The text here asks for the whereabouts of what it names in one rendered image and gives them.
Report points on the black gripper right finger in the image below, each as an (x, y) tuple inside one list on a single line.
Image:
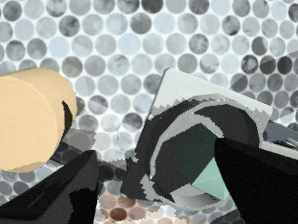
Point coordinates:
[(263, 184)]

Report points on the tan cylinder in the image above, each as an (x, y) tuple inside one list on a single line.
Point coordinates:
[(37, 109)]

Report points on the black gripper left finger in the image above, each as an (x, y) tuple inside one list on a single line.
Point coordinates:
[(69, 196)]

